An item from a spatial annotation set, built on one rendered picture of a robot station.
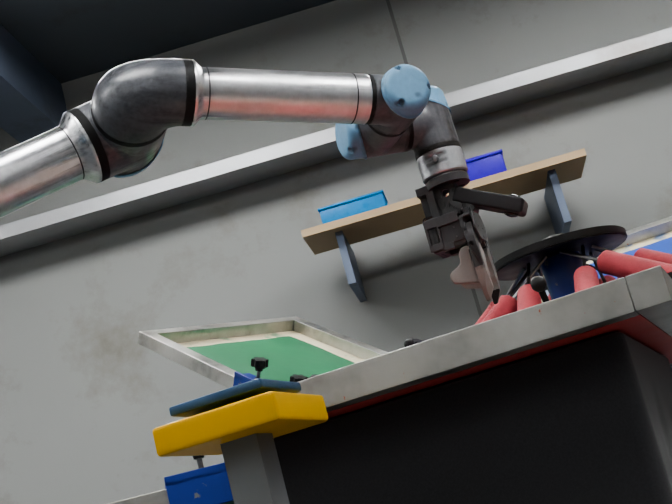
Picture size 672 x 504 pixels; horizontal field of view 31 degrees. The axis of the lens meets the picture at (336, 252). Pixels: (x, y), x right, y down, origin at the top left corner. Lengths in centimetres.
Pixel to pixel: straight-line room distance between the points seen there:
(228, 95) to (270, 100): 6
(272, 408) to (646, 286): 41
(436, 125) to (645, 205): 345
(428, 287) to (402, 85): 350
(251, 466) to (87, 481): 430
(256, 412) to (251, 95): 73
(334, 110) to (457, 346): 59
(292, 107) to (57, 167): 35
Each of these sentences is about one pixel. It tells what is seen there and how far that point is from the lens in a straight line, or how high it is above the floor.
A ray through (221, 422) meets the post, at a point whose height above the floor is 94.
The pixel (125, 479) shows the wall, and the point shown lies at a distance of 543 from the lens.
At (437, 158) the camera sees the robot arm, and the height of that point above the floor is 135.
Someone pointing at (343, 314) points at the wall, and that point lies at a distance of 530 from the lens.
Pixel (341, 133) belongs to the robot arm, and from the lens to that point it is 196.
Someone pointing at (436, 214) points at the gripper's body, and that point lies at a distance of 197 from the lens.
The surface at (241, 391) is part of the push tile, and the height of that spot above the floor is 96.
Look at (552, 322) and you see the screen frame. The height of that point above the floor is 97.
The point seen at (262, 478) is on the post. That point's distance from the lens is 118.
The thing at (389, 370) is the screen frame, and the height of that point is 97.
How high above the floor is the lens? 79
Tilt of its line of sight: 14 degrees up
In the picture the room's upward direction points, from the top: 15 degrees counter-clockwise
